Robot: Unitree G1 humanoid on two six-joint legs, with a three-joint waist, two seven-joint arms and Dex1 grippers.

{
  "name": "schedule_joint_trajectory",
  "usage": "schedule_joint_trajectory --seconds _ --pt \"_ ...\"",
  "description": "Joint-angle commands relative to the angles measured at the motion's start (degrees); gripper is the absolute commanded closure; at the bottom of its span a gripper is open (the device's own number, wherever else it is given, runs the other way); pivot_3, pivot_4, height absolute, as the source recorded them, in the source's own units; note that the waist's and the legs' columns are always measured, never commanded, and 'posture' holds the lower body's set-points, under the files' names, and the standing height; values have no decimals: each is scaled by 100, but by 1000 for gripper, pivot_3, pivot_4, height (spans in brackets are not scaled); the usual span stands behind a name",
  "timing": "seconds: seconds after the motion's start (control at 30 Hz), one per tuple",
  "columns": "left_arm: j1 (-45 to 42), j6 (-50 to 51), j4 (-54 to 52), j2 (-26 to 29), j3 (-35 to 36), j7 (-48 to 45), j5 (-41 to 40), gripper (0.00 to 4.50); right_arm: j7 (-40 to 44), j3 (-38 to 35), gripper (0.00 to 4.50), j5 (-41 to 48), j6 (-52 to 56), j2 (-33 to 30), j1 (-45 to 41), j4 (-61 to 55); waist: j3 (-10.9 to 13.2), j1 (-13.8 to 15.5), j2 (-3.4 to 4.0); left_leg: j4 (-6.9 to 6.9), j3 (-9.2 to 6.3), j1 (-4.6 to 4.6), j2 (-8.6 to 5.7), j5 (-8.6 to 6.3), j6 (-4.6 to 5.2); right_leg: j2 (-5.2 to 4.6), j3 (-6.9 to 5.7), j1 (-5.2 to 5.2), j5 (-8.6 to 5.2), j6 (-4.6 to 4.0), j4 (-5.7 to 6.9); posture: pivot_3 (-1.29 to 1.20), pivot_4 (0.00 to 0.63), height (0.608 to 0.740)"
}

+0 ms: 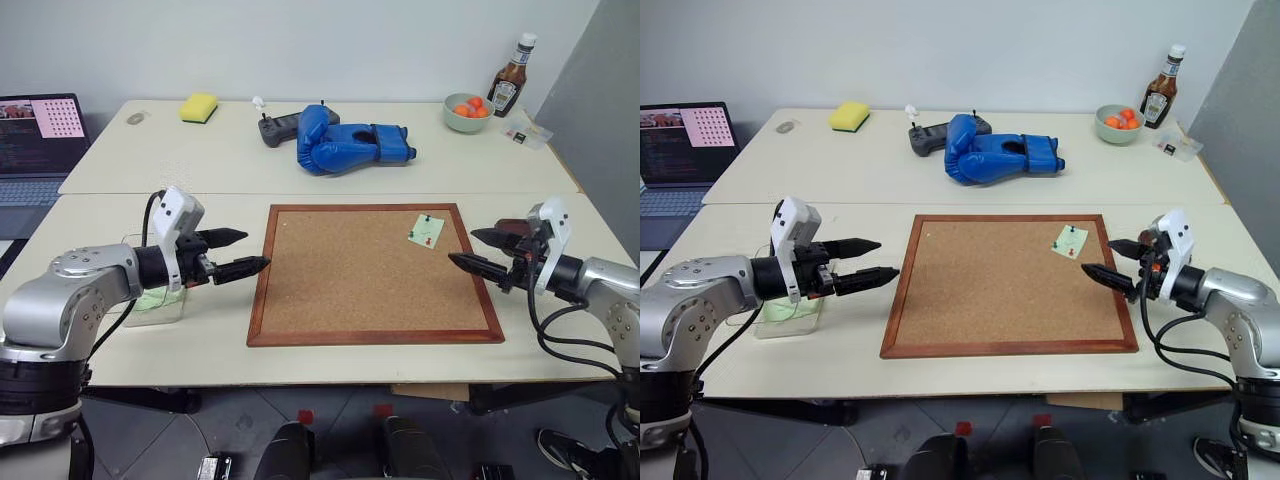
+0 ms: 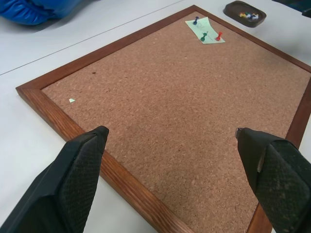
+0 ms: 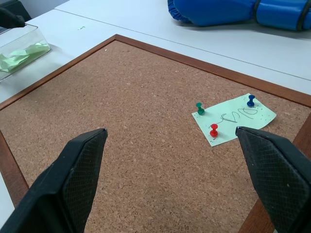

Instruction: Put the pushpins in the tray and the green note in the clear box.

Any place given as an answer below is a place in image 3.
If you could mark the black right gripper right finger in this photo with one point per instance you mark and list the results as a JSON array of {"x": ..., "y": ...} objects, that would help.
[{"x": 274, "y": 174}]

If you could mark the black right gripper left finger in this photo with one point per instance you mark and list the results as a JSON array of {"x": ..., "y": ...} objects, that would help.
[{"x": 60, "y": 184}]

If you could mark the pale green paper note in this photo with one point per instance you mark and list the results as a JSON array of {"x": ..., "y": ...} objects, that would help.
[{"x": 233, "y": 121}]

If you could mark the red push pin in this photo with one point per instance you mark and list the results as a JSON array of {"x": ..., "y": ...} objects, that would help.
[{"x": 214, "y": 131}]

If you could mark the blue push pin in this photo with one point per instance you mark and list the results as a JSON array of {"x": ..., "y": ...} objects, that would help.
[{"x": 250, "y": 100}]

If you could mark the green push pin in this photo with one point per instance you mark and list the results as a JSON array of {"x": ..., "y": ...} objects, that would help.
[{"x": 200, "y": 108}]

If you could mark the wood-framed cork board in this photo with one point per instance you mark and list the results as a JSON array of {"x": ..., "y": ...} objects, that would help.
[{"x": 136, "y": 116}]

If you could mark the crumpled green paper notes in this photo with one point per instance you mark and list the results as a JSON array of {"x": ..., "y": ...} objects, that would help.
[{"x": 17, "y": 57}]

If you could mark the clear plastic box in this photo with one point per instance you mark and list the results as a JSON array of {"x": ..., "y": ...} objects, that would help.
[{"x": 22, "y": 46}]

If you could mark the blue boxing glove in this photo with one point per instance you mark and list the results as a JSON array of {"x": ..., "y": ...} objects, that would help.
[{"x": 243, "y": 11}]

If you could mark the black rounded object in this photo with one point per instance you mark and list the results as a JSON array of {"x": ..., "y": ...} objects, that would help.
[{"x": 11, "y": 17}]

